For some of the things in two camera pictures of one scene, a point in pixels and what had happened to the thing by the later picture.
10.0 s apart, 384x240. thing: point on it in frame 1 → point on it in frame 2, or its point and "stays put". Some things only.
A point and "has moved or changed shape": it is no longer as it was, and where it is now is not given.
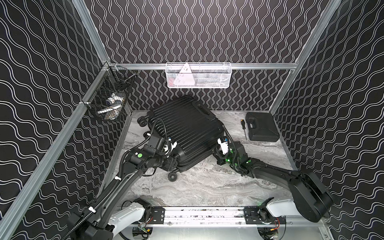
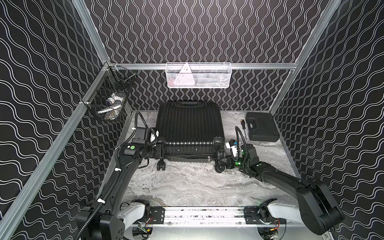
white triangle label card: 185,77 stays put
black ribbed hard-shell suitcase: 195,129 has moved or changed shape
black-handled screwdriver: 243,126 stays put
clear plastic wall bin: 205,75 stays put
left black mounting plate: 157,215 stays put
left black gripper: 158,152 → 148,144
